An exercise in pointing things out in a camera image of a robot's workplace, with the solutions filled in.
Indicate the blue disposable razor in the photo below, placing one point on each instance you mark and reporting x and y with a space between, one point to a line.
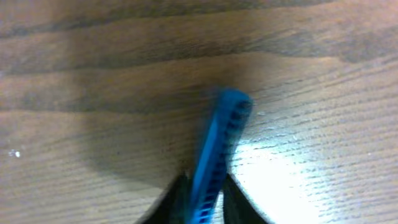
225 127

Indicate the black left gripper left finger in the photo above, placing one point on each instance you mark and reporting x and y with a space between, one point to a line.
172 207

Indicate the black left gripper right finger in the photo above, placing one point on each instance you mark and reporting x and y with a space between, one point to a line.
236 207

